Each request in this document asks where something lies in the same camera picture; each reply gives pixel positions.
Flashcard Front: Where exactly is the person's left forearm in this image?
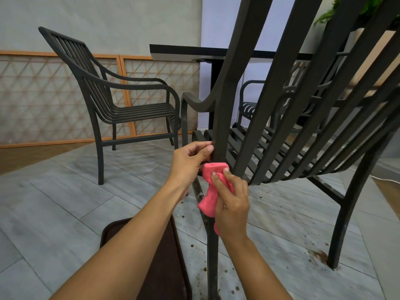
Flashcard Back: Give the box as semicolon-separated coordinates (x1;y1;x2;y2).
49;178;189;300

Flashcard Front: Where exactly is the green fern plant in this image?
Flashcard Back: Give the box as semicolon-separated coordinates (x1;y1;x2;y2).
314;0;400;27

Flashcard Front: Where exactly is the black table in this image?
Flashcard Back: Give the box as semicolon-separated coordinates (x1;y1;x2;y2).
149;44;350;131

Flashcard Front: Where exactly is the brown plastic tray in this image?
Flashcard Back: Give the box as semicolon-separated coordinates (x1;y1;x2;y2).
100;214;193;300

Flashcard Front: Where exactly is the dark metal slatted chair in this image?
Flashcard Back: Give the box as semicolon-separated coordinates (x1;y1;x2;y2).
236;52;351;135
181;0;400;300
38;26;182;185

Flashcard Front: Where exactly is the wooden lattice screen panel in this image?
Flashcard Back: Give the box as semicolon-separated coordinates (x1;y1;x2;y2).
0;49;132;150
120;55;201;137

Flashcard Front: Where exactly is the light wooden planter box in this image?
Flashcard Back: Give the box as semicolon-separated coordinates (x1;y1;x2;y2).
325;26;400;99

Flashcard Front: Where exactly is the person's right forearm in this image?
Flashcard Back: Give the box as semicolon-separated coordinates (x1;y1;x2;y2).
219;234;295;300

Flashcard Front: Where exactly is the person's right hand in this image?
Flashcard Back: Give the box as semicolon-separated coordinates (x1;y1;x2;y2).
211;167;251;244

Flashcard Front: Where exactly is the pink cleaning cloth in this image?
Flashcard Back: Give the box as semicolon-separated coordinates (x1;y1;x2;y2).
197;162;235;236

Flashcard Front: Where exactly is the person's left hand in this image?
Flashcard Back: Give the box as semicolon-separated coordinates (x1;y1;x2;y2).
170;141;215;188

